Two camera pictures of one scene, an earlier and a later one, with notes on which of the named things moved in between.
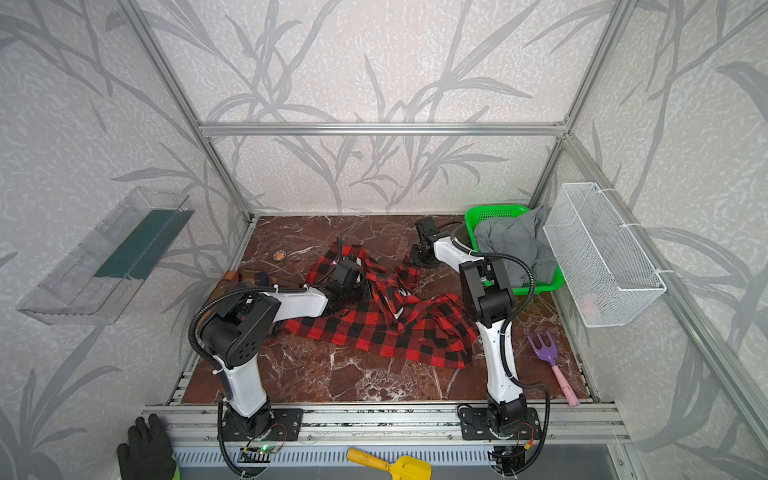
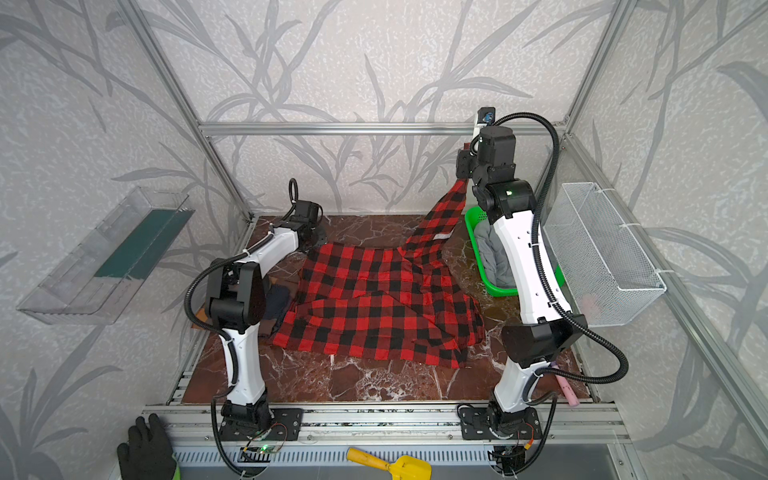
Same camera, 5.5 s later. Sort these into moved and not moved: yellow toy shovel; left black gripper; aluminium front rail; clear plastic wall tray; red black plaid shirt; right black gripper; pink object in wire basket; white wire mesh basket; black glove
Moved: right black gripper; left black gripper; red black plaid shirt
Not moved: white wire mesh basket; yellow toy shovel; aluminium front rail; clear plastic wall tray; black glove; pink object in wire basket
